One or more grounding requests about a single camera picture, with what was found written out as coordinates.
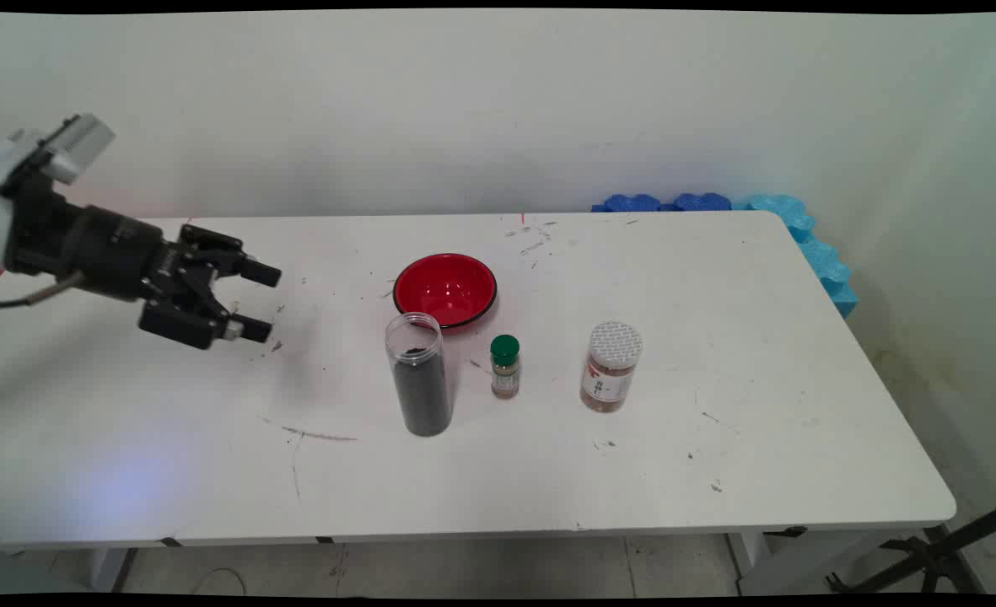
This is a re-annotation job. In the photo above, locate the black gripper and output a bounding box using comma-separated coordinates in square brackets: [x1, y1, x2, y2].
[4, 173, 283, 351]

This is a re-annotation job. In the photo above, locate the clear jar of black seeds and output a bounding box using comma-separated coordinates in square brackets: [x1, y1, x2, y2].
[385, 312, 455, 438]

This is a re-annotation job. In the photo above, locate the red bowl with black rim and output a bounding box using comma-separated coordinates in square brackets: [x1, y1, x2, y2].
[392, 253, 498, 330]

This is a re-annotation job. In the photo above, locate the green-capped spice bottle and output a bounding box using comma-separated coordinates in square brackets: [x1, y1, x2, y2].
[490, 334, 521, 400]

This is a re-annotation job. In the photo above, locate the white-capped jar of nuts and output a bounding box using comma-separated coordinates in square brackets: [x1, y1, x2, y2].
[580, 320, 643, 414]

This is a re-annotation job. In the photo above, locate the cyan foam block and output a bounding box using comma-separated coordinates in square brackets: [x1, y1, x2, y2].
[797, 238, 859, 320]
[734, 194, 816, 241]

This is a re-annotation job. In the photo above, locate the black tripod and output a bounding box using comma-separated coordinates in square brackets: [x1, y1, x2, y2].
[826, 499, 996, 595]

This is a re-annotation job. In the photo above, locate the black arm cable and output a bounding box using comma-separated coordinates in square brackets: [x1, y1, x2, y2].
[0, 271, 87, 309]

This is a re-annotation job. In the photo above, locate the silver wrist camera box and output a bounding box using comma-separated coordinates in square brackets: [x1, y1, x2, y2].
[42, 114, 116, 185]

